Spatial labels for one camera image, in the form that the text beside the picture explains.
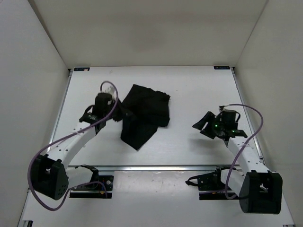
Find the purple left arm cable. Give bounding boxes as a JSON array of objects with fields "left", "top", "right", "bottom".
[{"left": 27, "top": 81, "right": 119, "bottom": 210}]

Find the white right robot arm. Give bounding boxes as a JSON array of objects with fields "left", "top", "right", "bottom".
[{"left": 185, "top": 110, "right": 283, "bottom": 215}]

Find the black pleated skirt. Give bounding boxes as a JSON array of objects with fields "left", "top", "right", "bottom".
[{"left": 120, "top": 84, "right": 170, "bottom": 151}]

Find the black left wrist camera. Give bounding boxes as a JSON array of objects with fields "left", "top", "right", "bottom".
[{"left": 92, "top": 86, "right": 116, "bottom": 115}]

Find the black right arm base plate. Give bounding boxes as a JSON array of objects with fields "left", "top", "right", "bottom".
[{"left": 185, "top": 166, "right": 229, "bottom": 194}]

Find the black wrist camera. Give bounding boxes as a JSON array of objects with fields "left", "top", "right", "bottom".
[
  {"left": 219, "top": 105, "right": 241, "bottom": 124},
  {"left": 92, "top": 86, "right": 116, "bottom": 115}
]

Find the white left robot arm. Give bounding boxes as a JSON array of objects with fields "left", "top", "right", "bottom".
[{"left": 27, "top": 100, "right": 133, "bottom": 201}]

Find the blue label sticker right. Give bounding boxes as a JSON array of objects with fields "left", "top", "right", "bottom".
[{"left": 214, "top": 66, "right": 230, "bottom": 70}]

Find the blue label sticker left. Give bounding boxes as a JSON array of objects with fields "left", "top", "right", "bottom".
[{"left": 73, "top": 67, "right": 90, "bottom": 71}]

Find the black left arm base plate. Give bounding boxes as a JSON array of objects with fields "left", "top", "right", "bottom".
[{"left": 67, "top": 165, "right": 114, "bottom": 199}]

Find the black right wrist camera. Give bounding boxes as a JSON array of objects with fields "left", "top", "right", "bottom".
[{"left": 219, "top": 105, "right": 241, "bottom": 124}]

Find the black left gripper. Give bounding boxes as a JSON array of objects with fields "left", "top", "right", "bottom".
[{"left": 106, "top": 96, "right": 134, "bottom": 121}]

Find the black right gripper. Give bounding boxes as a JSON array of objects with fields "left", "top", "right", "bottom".
[{"left": 192, "top": 112, "right": 224, "bottom": 139}]

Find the blue label sticker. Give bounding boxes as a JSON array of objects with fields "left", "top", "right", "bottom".
[
  {"left": 214, "top": 66, "right": 230, "bottom": 70},
  {"left": 73, "top": 67, "right": 90, "bottom": 71}
]

